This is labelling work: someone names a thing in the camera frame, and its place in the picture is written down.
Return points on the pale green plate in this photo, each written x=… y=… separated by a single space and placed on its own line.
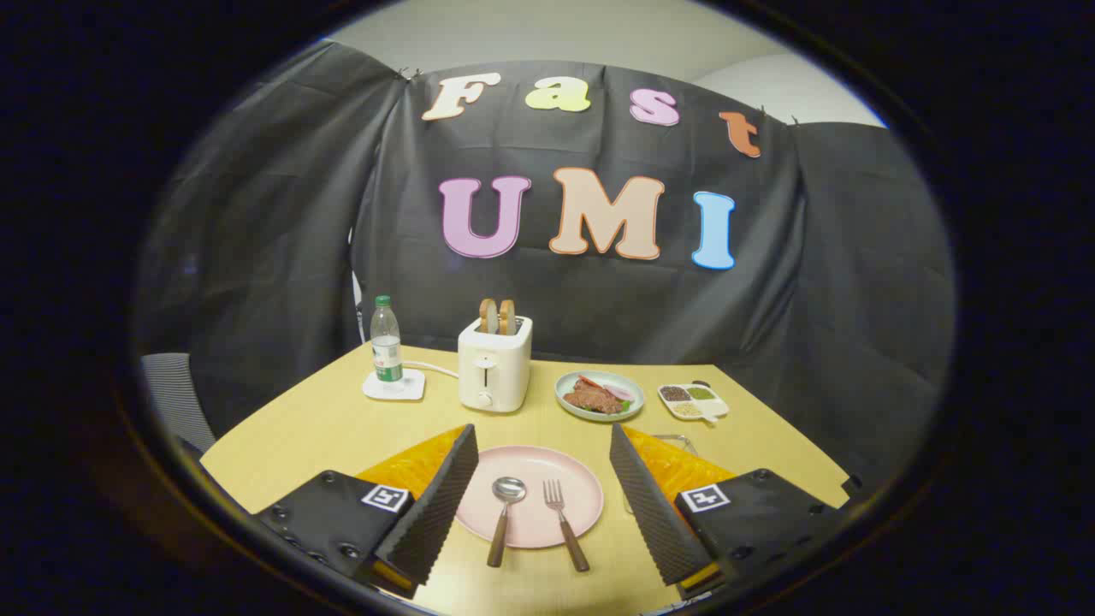
x=569 y=407

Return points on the white divided condiment dish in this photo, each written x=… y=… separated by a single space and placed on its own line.
x=714 y=407

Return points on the brown meat slices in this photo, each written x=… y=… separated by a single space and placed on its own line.
x=592 y=399

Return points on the grey mesh chair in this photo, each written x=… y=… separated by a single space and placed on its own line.
x=175 y=398

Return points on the red tomato slice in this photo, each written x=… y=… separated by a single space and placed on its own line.
x=592 y=380

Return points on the white toaster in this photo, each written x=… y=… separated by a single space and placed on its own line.
x=494 y=368

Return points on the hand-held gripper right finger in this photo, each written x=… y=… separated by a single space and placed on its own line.
x=654 y=505

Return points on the toasted bread slice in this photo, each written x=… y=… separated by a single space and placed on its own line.
x=488 y=315
x=508 y=316

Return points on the black backdrop cloth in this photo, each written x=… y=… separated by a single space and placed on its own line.
x=599 y=299

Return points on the green beans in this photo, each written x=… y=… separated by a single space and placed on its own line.
x=700 y=393

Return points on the clear plastic water bottle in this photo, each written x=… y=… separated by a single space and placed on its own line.
x=386 y=346

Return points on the white square coaster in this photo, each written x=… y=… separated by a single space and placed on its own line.
x=393 y=389

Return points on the pink round plate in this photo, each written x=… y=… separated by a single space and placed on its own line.
x=530 y=479

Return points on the pale yellow beans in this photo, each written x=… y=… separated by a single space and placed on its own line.
x=687 y=410

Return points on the pink ham slice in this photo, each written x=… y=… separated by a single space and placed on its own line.
x=618 y=393

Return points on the dark brown beans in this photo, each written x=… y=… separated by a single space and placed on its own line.
x=676 y=393

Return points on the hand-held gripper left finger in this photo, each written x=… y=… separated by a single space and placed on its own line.
x=432 y=505

